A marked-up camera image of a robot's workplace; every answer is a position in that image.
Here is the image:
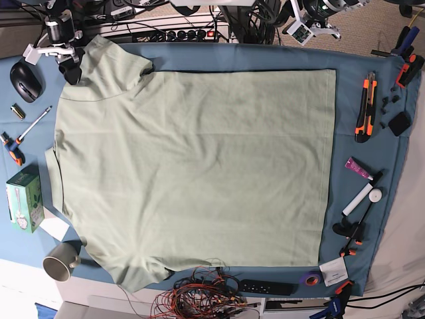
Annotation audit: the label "green tissue box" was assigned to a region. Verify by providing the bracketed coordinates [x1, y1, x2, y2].
[6, 165, 44, 233]

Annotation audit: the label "purple tape roll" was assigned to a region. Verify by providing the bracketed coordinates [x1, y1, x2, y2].
[299, 270, 323, 287]

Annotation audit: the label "orange black utility knife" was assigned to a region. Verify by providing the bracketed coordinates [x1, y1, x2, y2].
[355, 71, 377, 143]

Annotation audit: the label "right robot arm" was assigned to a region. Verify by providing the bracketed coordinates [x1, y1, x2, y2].
[34, 1, 85, 85]

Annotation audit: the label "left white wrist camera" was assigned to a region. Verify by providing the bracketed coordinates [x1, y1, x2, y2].
[286, 20, 314, 46]

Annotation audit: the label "black remote control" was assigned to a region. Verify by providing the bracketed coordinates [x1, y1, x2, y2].
[239, 279, 298, 296]

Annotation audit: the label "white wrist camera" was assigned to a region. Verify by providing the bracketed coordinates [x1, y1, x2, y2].
[286, 20, 314, 46]
[23, 44, 41, 65]

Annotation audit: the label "small gold battery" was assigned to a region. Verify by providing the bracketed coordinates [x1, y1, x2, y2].
[11, 104, 26, 120]

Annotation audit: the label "white round cap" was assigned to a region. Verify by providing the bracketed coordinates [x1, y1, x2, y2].
[368, 188, 383, 203]

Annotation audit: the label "blue black spring clamp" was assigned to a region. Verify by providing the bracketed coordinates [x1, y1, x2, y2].
[390, 26, 420, 58]

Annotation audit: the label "black square box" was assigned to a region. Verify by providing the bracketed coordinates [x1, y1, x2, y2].
[388, 112, 411, 136]

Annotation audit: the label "grey ceramic mug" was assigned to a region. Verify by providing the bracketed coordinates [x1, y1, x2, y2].
[42, 243, 81, 282]

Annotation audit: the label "white paper sheet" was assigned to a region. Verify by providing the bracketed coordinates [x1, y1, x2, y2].
[39, 207, 70, 242]

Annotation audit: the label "light green T-shirt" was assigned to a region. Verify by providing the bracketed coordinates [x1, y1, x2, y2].
[46, 37, 336, 292]

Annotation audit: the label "tangled red black wires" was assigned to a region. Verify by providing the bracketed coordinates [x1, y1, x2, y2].
[116, 257, 260, 319]

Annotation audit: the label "black power strip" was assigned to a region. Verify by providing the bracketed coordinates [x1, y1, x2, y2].
[131, 29, 220, 43]

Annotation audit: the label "blue table cloth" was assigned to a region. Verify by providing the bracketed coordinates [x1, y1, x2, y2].
[0, 42, 422, 297]

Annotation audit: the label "right silver gripper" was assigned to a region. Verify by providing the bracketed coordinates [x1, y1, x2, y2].
[36, 30, 85, 84]

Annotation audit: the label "purple tube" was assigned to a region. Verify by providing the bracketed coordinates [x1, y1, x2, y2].
[345, 157, 374, 181]

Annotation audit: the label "white paper packet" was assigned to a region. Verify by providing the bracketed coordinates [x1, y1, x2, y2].
[319, 257, 349, 287]

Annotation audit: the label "left silver gripper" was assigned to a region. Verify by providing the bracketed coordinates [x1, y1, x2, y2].
[305, 19, 341, 39]

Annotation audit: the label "blue orange handled screwdriver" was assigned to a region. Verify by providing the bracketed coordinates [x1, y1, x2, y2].
[1, 106, 52, 166]

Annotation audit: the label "blue black bar clamp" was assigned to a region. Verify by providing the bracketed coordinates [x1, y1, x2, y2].
[309, 280, 354, 319]

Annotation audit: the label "black computer mouse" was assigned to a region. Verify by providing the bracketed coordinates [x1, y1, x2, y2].
[9, 62, 43, 103]

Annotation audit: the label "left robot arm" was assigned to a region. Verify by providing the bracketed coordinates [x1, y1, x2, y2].
[285, 0, 369, 45]

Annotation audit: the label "black orange bar clamp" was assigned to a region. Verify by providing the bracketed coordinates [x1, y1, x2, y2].
[333, 171, 386, 257]

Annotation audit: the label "white marker pen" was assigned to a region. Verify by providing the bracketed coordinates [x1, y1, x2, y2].
[342, 171, 383, 216]

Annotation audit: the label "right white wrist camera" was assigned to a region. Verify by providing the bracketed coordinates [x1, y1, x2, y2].
[23, 44, 41, 65]

